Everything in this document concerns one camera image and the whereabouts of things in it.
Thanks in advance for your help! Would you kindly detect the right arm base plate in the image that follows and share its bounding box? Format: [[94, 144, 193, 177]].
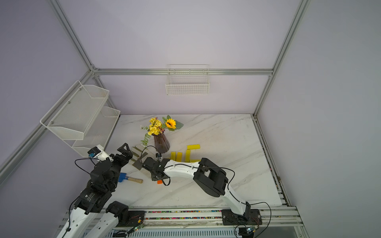
[[221, 209, 263, 226]]

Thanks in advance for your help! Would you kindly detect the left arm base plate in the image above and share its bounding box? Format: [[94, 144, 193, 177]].
[[99, 210, 145, 227]]

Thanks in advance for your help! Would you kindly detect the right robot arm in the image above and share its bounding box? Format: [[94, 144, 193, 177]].
[[142, 157, 251, 221]]

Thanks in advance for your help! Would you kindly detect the blue trowel wooden handle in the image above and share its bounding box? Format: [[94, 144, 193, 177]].
[[118, 173, 143, 183]]

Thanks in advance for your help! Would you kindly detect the white wire wall basket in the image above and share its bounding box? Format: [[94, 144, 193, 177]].
[[165, 64, 210, 96]]

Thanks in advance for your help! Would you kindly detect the aluminium mounting rail base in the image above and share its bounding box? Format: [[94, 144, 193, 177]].
[[53, 205, 307, 238]]

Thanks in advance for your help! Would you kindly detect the white grey work glove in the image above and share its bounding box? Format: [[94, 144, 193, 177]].
[[131, 144, 154, 171]]

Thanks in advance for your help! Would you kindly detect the purple ribbed glass vase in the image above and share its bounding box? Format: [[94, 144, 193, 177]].
[[154, 133, 170, 154]]

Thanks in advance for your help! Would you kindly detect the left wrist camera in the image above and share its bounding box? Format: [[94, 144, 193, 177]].
[[88, 144, 113, 162]]

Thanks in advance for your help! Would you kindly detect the yellow artificial flower bouquet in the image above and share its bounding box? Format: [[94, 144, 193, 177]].
[[140, 115, 184, 147]]

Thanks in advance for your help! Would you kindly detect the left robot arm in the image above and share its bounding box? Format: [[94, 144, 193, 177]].
[[58, 143, 133, 238]]

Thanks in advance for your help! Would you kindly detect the white two-tier mesh shelf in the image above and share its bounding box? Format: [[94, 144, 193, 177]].
[[40, 81, 120, 157]]

